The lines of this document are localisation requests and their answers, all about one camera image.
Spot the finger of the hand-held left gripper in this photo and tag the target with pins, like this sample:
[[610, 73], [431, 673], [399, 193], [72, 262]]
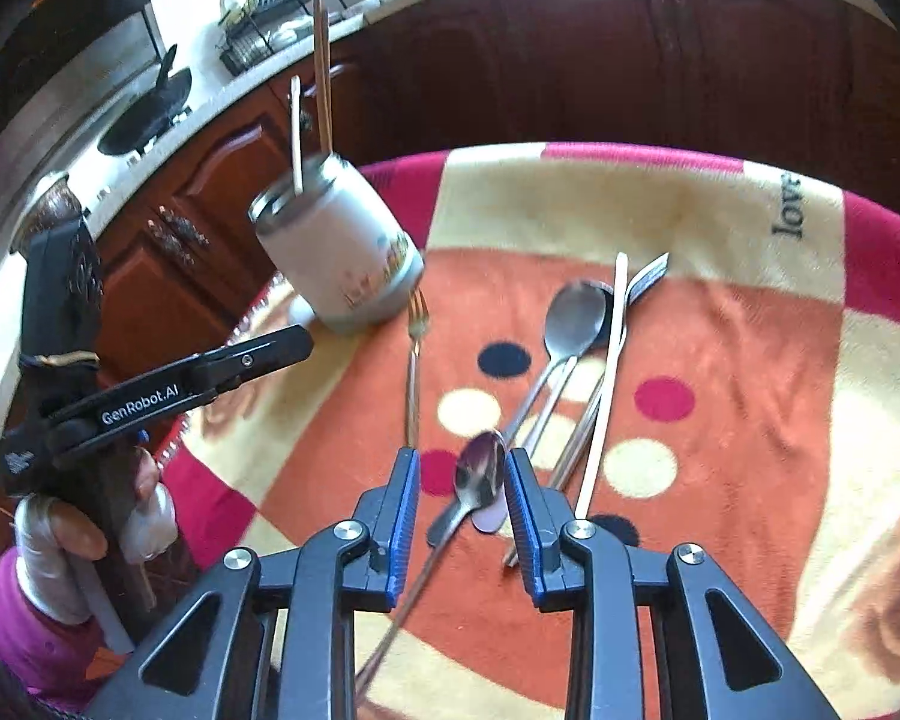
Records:
[[262, 356]]

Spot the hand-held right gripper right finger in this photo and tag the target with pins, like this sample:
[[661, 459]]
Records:
[[521, 525]]

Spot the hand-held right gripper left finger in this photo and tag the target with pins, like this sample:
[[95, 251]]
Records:
[[405, 517]]

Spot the white ceramic spoon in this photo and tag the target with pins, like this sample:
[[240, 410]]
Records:
[[300, 309]]

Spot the small metal spoon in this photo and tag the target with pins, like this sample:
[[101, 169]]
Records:
[[480, 476]]

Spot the white utensil jar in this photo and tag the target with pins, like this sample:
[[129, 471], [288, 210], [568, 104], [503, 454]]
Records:
[[337, 247]]

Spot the gold fork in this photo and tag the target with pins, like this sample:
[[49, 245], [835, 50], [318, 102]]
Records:
[[418, 315]]

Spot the large metal spoon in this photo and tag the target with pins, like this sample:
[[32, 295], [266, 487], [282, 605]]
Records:
[[574, 319]]

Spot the cream chopstick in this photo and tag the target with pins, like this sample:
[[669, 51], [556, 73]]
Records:
[[297, 135], [615, 330]]

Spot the brown chopstick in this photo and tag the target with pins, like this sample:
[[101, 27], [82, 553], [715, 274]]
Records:
[[319, 75], [328, 90]]

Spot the person's left hand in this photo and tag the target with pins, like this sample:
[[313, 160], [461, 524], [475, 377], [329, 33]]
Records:
[[52, 555]]

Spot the brown clay pot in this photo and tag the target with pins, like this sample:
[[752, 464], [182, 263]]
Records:
[[52, 199]]

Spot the black wok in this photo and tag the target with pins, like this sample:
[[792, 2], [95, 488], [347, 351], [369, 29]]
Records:
[[150, 109]]

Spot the printed blanket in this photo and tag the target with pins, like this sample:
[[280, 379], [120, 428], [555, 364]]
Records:
[[720, 390]]

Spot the stone kitchen countertop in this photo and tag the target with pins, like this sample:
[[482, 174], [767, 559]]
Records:
[[214, 101]]

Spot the black range hood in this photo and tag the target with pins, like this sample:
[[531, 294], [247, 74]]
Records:
[[60, 30]]

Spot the black dish rack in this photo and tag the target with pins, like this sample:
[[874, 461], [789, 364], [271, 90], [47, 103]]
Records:
[[270, 22]]

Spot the brown wooden kitchen cabinets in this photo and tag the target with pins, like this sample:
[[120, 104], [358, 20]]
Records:
[[607, 52]]

